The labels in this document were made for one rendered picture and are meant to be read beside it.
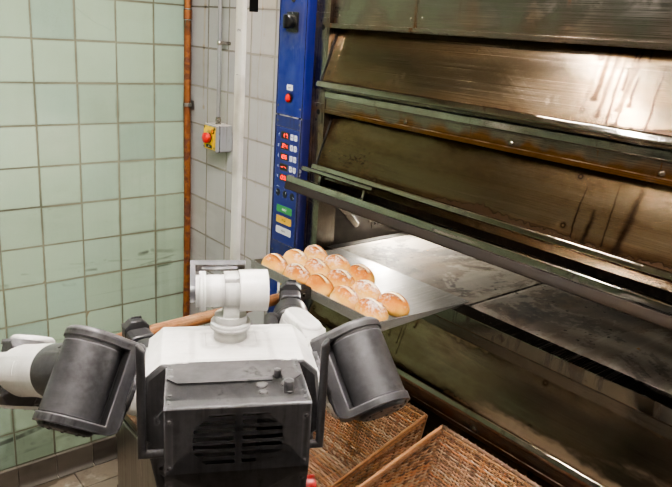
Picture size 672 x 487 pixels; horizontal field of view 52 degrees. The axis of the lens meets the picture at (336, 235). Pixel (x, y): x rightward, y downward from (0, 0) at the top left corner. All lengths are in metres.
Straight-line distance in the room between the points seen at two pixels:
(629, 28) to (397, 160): 0.73
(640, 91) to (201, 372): 1.03
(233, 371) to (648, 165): 0.95
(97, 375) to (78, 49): 1.85
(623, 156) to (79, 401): 1.15
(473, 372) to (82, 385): 1.14
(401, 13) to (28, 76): 1.38
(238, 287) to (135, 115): 1.87
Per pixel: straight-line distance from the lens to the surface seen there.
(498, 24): 1.77
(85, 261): 2.94
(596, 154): 1.60
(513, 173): 1.74
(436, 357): 2.00
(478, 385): 1.91
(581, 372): 1.71
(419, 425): 2.04
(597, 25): 1.63
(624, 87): 1.58
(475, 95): 1.77
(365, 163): 2.07
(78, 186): 2.85
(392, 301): 1.80
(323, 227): 2.31
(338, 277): 1.93
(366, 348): 1.12
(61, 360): 1.11
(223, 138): 2.67
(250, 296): 1.07
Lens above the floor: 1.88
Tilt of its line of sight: 17 degrees down
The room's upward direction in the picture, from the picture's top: 4 degrees clockwise
